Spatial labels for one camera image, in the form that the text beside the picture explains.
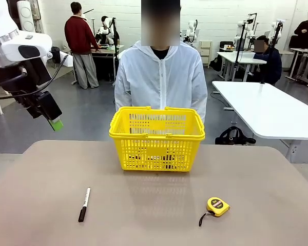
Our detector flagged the seated person in dark jacket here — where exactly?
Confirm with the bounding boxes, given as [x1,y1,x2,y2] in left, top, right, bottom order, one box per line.
[253,35,282,85]

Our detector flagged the yellow plastic shopping basket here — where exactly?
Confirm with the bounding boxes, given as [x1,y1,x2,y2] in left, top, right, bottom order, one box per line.
[108,106,205,173]

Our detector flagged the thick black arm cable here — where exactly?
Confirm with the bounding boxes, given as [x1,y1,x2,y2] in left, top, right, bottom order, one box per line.
[0,67,28,90]

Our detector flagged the small black object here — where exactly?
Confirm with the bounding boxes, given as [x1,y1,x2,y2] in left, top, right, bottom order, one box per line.
[153,153,179,169]

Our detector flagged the person in red sweater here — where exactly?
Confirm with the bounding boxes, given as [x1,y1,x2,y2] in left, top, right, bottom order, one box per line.
[64,2,100,90]

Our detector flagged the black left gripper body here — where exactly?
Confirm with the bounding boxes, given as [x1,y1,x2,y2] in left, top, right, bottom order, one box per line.
[0,60,52,119]

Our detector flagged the person in white coverall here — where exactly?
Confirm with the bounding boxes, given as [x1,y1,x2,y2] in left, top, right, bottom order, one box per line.
[114,0,208,124]

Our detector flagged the black and white humanoid robot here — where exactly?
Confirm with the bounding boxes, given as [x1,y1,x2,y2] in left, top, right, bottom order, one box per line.
[95,15,119,47]

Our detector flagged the thin black cable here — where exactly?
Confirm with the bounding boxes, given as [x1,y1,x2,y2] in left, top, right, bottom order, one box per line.
[0,54,69,100]

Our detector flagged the large white table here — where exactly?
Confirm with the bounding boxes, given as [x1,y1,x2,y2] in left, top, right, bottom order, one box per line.
[211,80,308,163]

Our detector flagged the white tower fan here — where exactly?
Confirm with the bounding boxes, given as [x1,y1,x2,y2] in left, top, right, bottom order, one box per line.
[16,0,37,33]

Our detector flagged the black and white marker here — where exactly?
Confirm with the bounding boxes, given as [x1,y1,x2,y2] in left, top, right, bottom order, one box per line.
[78,187,91,223]

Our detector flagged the white drawer cabinet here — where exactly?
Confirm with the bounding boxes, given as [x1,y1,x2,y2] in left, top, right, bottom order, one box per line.
[199,40,213,65]

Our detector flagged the yellow tape measure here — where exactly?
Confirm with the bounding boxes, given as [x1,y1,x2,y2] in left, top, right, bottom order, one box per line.
[198,196,231,227]

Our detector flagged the black tripod pole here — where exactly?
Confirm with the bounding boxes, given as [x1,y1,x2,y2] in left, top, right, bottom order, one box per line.
[109,17,122,80]
[233,14,257,79]
[260,22,283,85]

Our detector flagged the black bag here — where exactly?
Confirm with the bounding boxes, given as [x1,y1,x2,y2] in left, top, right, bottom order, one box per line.
[215,126,257,146]

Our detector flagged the cluttered grey workbench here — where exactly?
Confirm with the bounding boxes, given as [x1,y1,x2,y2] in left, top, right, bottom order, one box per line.
[90,44,125,83]

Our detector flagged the standing person in black clothes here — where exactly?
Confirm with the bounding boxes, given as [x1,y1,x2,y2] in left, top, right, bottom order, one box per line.
[288,11,308,74]

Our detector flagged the white background desk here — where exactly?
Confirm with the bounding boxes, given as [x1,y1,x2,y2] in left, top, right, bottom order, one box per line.
[216,50,267,82]

